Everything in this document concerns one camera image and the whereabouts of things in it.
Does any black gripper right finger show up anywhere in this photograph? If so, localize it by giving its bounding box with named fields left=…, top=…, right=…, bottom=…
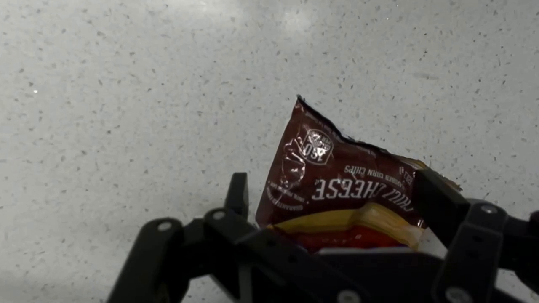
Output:
left=412, top=171, right=539, bottom=303

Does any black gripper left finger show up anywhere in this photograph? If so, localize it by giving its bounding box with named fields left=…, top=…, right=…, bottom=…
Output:
left=106, top=172, right=316, bottom=303

